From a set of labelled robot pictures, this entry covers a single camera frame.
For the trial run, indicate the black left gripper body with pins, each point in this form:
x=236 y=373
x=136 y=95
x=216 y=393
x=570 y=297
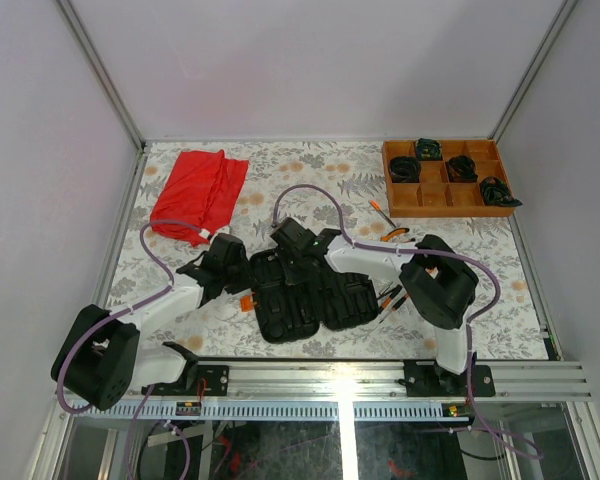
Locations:
x=239 y=278

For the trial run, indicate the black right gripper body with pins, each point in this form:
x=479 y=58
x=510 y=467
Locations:
x=294 y=270

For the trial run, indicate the black plastic tool case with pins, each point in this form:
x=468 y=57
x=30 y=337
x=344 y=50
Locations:
x=287 y=312

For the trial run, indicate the orange black pliers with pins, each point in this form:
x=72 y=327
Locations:
x=399 y=235

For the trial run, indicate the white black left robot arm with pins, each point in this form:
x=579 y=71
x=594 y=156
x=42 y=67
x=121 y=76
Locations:
x=103 y=355

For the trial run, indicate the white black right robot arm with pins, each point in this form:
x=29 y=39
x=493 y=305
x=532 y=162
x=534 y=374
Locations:
x=439 y=283

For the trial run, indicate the red folded cloth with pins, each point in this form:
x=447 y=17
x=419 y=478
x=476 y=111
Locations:
x=199 y=196

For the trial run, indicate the small orange tipped precision screwdriver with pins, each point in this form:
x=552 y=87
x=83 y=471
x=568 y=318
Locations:
x=381 y=212

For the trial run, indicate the small orange black screwdriver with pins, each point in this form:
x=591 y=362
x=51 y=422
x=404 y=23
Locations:
x=395 y=305

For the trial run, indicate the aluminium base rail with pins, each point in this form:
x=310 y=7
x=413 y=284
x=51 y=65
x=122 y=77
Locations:
x=399 y=389

